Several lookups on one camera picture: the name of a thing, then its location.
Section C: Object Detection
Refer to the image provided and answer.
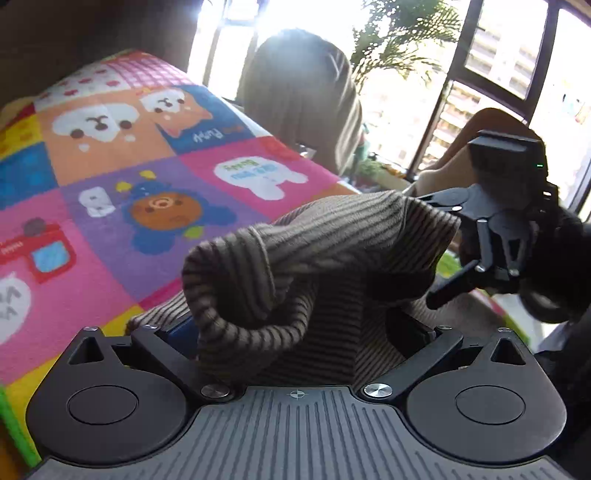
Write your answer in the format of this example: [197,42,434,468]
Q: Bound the person's right forearm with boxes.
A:
[414,108,532,195]

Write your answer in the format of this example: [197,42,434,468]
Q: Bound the green palm plant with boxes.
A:
[350,0,463,90]

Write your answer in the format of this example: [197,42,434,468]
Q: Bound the black window frame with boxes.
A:
[198,0,591,217]

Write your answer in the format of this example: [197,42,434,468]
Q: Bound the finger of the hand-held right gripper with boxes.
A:
[417,186,491,216]
[425,260,491,311]

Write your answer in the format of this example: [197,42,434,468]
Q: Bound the brown cloth on chair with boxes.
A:
[237,28,366,177]

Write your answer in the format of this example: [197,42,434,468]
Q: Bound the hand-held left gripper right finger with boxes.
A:
[361,307,530,400]

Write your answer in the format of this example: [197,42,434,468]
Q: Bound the small potted plants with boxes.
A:
[353,154,409,188]

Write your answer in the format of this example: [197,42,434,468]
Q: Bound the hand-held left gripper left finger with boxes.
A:
[61,318,235,402]

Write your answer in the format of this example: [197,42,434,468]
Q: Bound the striped knit shirt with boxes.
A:
[126,190,463,387]

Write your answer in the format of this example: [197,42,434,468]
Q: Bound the colourful cartoon printed blanket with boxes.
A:
[0,50,370,457]

